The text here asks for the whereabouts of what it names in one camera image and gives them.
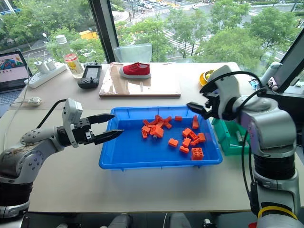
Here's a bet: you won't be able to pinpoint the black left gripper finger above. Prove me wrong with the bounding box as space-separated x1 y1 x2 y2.
94 129 125 146
89 114 116 125

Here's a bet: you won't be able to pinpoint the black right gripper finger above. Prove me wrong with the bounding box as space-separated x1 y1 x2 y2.
199 80 219 96
187 101 211 120

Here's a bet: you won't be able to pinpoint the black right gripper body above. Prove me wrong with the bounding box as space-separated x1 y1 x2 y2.
205 92 222 119

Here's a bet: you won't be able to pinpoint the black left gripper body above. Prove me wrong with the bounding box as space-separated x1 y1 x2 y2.
76 118 96 145

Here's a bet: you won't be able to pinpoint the green plastic bin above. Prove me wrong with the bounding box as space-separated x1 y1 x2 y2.
211 117 251 156

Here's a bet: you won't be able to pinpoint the yellow round bowl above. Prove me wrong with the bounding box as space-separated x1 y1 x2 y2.
199 70 216 87

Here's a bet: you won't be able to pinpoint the blue plastic tray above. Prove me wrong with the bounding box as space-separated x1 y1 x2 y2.
98 105 224 171

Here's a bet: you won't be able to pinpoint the small blue object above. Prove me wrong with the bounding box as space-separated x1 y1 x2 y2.
248 79 260 91

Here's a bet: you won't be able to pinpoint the black handheld controller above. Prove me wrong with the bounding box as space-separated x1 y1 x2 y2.
77 60 103 90

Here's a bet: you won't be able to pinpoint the orange four-stud toy brick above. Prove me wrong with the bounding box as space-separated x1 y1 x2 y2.
191 147 205 161

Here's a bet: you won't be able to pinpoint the orange stacked toy bricks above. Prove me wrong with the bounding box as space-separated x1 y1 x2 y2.
152 125 164 138

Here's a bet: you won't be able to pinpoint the flat wooden board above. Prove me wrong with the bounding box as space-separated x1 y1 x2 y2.
99 62 182 99

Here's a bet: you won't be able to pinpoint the red canvas shoe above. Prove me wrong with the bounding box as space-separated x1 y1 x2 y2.
118 62 152 80

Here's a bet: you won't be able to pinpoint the clear bottle with white cap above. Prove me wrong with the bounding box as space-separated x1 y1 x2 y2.
55 34 85 79

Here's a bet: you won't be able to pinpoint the small white oval device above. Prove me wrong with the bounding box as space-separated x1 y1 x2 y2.
26 97 43 106

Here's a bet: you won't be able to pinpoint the small pink object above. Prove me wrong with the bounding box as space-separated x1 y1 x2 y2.
267 77 279 91

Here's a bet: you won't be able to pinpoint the white cylindrical object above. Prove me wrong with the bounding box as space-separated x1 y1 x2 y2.
260 61 281 84

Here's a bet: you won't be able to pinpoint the white power strip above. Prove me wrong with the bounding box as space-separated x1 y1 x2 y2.
24 62 68 89

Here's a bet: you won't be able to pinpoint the clear plastic bag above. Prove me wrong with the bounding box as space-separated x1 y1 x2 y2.
113 43 153 64

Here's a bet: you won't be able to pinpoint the black monitor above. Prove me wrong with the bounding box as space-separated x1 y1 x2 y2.
270 29 304 95

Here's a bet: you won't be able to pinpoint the grey laptop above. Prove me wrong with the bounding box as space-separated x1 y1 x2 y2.
0 50 33 106

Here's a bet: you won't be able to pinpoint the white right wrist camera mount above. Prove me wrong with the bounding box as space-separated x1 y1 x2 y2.
208 65 240 120

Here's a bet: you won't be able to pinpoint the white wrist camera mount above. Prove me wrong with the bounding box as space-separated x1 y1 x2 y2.
62 98 84 149
208 65 240 120

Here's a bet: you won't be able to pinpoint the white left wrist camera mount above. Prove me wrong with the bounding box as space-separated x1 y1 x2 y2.
62 98 84 149

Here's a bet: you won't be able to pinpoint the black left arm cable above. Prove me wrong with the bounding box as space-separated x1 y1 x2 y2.
37 99 67 130

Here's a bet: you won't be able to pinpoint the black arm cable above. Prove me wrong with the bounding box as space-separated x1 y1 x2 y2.
209 71 265 213
37 99 67 130

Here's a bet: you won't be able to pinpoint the thin white cable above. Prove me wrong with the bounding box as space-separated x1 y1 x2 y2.
3 51 47 145

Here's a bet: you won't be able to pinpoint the dark window frame post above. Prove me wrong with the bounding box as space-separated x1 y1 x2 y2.
88 0 119 64

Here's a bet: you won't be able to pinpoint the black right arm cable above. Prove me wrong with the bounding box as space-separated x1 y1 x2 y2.
209 71 265 213

